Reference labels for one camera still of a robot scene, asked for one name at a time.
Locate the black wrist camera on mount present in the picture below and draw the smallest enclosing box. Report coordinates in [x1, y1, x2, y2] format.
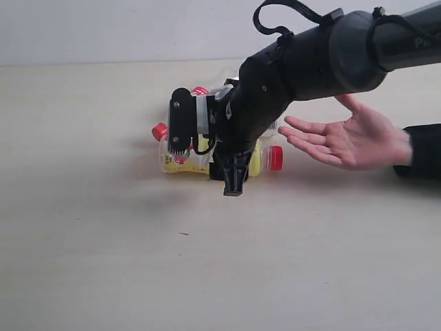
[167, 83, 234, 157]

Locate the black sleeved forearm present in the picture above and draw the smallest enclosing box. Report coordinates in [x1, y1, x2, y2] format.
[393, 123, 440, 181]

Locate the person's open hand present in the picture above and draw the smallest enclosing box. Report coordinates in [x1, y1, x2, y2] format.
[278, 94, 413, 171]

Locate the yellow juice bottle red cap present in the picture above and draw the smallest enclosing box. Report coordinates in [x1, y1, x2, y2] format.
[158, 136, 283, 177]

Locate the clear bottle green label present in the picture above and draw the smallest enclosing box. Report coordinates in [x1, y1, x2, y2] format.
[261, 120, 279, 139]

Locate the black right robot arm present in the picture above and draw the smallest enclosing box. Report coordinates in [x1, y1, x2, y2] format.
[209, 1, 440, 197]

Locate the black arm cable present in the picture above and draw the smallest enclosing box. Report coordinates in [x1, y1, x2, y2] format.
[190, 0, 441, 155]

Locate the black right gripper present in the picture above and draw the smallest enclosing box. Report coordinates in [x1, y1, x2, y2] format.
[209, 140, 257, 197]

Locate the clear cola bottle red label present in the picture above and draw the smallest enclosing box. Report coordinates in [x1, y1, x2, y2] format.
[152, 68, 242, 142]

